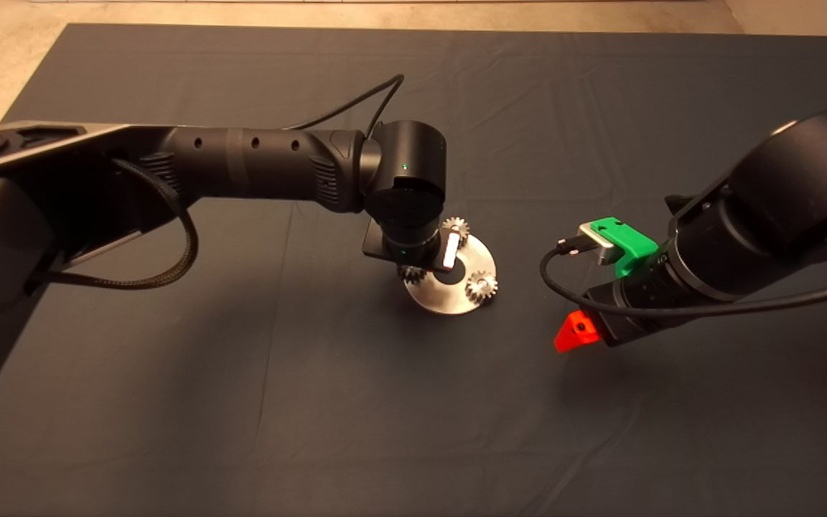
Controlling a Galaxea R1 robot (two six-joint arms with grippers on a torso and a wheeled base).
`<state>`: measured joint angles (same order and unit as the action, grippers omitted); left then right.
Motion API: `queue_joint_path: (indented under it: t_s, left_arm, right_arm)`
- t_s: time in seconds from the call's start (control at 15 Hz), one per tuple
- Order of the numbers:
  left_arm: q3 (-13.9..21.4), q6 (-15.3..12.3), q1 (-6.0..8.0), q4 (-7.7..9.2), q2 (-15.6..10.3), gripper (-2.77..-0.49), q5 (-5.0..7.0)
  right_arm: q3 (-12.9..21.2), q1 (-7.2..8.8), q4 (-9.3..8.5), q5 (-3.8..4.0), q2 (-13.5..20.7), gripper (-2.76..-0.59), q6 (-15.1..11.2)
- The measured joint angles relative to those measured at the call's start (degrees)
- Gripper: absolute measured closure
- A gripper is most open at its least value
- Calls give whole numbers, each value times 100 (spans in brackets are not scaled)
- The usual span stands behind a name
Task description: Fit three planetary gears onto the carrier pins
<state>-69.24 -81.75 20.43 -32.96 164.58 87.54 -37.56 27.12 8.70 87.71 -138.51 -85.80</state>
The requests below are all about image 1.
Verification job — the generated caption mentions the right wrist green camera mount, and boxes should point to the right wrist green camera mount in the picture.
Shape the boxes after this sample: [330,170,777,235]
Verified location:
[589,216,660,279]

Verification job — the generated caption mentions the dark table cloth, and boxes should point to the dark table cloth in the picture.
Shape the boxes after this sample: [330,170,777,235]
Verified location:
[0,23,827,517]

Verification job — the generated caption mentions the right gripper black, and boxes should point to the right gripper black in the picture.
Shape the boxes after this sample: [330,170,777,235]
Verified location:
[553,280,640,354]

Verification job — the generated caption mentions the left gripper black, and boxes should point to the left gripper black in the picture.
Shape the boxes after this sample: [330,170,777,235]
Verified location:
[362,219,461,274]

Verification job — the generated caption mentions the left arm braided black hose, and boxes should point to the left arm braided black hose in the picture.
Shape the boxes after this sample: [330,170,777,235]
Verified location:
[29,157,200,291]

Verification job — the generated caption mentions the round metal carrier plate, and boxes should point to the round metal carrier plate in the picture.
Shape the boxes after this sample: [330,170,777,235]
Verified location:
[403,233,497,315]

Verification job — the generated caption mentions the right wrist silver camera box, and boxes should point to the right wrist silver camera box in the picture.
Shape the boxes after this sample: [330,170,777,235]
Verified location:
[576,221,615,266]

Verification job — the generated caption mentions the thin black left camera cable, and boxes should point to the thin black left camera cable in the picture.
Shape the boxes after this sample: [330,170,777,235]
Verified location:
[284,73,406,139]

